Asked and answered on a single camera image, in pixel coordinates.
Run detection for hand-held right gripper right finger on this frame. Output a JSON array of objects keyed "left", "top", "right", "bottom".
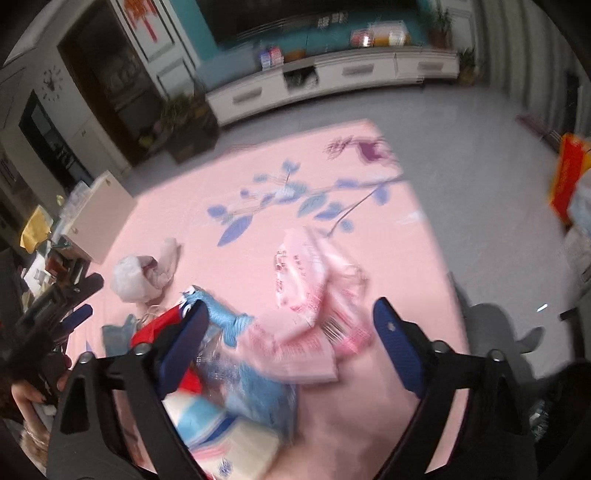
[{"left": 369, "top": 296, "right": 539, "bottom": 480}]

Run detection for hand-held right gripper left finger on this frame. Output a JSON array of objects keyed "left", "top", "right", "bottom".
[{"left": 46, "top": 300, "right": 211, "bottom": 480}]

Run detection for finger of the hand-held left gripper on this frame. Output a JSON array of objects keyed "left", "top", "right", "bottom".
[
  {"left": 46, "top": 305, "right": 95, "bottom": 344},
  {"left": 16, "top": 272, "right": 105, "bottom": 326}
]

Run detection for red snack packet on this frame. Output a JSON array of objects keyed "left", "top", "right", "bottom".
[{"left": 130, "top": 306, "right": 205, "bottom": 395}]

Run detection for clear bag with blue rope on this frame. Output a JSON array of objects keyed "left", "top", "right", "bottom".
[{"left": 182, "top": 286, "right": 303, "bottom": 446}]

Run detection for pink tissue packet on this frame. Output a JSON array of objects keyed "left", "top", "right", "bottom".
[{"left": 248, "top": 227, "right": 376, "bottom": 385}]

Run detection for white and blue medicine box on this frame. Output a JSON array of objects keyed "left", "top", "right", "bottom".
[{"left": 163, "top": 391, "right": 283, "bottom": 480}]

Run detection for person's left hand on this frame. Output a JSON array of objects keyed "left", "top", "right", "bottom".
[{"left": 9, "top": 373, "right": 70, "bottom": 411}]

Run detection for small teal wrapper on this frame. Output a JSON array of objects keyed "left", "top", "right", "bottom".
[{"left": 100, "top": 315, "right": 139, "bottom": 355}]

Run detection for crumpled white plastic bag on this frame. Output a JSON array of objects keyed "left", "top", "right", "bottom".
[{"left": 110, "top": 237, "right": 184, "bottom": 304}]

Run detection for yellow paper bag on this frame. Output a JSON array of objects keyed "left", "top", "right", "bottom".
[{"left": 17, "top": 204, "right": 52, "bottom": 256}]

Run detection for white wooden box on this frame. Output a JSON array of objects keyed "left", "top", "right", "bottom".
[{"left": 61, "top": 170, "right": 139, "bottom": 265}]

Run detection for clear plastic container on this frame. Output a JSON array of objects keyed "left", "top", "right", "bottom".
[{"left": 54, "top": 179, "right": 101, "bottom": 241}]

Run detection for pink floral tablecloth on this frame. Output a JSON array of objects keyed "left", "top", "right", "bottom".
[{"left": 65, "top": 117, "right": 467, "bottom": 480}]

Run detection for large potted plant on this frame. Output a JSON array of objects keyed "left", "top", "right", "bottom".
[{"left": 158, "top": 89, "right": 221, "bottom": 163}]

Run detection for dark glass display cabinet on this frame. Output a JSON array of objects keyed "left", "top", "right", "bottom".
[{"left": 57, "top": 0, "right": 168, "bottom": 168}]

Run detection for orange red box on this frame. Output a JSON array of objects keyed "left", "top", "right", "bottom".
[{"left": 546, "top": 130, "right": 591, "bottom": 225}]

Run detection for white television cabinet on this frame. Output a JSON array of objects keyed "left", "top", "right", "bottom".
[{"left": 204, "top": 45, "right": 461, "bottom": 128}]

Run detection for small potted plant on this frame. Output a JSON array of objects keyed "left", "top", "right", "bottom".
[
  {"left": 456, "top": 47, "right": 479, "bottom": 87},
  {"left": 428, "top": 6, "right": 456, "bottom": 50}
]

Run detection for small colourful boxes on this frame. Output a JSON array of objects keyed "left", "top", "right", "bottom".
[{"left": 257, "top": 45, "right": 286, "bottom": 71}]

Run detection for pink snack boxes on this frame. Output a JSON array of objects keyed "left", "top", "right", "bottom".
[{"left": 350, "top": 22, "right": 410, "bottom": 48}]

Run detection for black television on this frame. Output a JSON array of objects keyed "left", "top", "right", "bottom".
[{"left": 196, "top": 0, "right": 423, "bottom": 47}]

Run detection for black wall clock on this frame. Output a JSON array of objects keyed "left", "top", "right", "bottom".
[{"left": 41, "top": 64, "right": 66, "bottom": 103}]

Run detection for red wall decoration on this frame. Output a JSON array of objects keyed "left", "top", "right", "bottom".
[{"left": 122, "top": 0, "right": 164, "bottom": 44}]

